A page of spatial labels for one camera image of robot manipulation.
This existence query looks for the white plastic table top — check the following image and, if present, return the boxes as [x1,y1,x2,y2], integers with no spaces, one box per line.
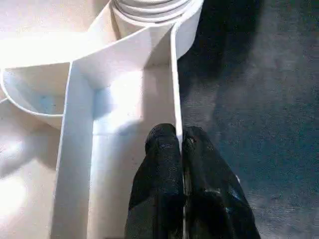
[0,0,205,239]

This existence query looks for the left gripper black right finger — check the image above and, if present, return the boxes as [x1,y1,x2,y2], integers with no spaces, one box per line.
[182,125,261,239]

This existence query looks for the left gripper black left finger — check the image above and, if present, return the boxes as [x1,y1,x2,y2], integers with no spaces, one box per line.
[125,123,184,239]

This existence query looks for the white plastic table leg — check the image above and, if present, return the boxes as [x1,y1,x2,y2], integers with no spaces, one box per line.
[112,0,194,24]

